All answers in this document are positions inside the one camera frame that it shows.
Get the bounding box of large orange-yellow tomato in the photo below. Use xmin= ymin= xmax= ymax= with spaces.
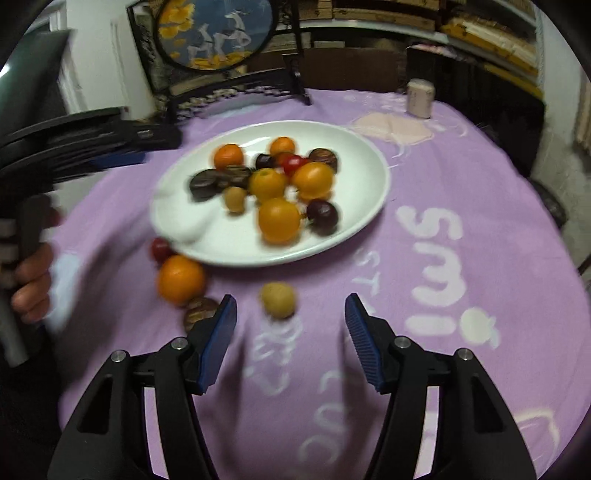
xmin=291 ymin=161 xmax=336 ymax=200

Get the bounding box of beige tea canister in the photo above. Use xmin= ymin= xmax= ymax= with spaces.
xmin=406 ymin=78 xmax=436 ymax=120

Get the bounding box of brick patterned cloth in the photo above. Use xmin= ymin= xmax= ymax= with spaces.
xmin=573 ymin=80 xmax=591 ymax=153

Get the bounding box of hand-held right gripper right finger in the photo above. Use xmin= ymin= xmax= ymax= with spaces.
xmin=344 ymin=293 xmax=539 ymax=480

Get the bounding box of yellow tomato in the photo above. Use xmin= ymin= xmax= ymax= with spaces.
xmin=249 ymin=168 xmax=289 ymax=204

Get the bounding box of brown wooden chair back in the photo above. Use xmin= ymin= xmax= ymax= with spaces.
xmin=247 ymin=46 xmax=409 ymax=93

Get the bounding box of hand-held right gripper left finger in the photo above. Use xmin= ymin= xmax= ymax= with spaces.
xmin=48 ymin=294 xmax=238 ymax=480

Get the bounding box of small yellow longan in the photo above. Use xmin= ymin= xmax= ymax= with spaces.
xmin=261 ymin=282 xmax=297 ymax=320
xmin=223 ymin=187 xmax=247 ymax=214

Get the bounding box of large dark water chestnut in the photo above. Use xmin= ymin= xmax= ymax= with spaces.
xmin=188 ymin=169 xmax=227 ymax=201

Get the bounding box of small orange-yellow tomato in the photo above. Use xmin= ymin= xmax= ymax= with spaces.
xmin=257 ymin=198 xmax=302 ymax=245

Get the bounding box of round deer painting table screen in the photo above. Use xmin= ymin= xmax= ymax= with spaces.
xmin=127 ymin=0 xmax=315 ymax=123

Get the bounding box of black round stool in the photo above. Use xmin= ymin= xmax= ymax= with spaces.
xmin=531 ymin=178 xmax=568 ymax=229

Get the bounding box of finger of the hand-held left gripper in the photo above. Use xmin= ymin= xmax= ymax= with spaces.
xmin=69 ymin=121 xmax=182 ymax=158
xmin=55 ymin=150 xmax=147 ymax=181

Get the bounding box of purple printed tablecloth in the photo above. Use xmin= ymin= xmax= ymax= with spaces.
xmin=44 ymin=88 xmax=591 ymax=480

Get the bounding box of stack of wooden boxes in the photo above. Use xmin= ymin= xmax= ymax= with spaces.
xmin=295 ymin=0 xmax=543 ymax=93

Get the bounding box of white oval plate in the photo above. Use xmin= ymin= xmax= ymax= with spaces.
xmin=150 ymin=120 xmax=392 ymax=268

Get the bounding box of person's left hand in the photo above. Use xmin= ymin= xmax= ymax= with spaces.
xmin=11 ymin=240 xmax=55 ymax=325

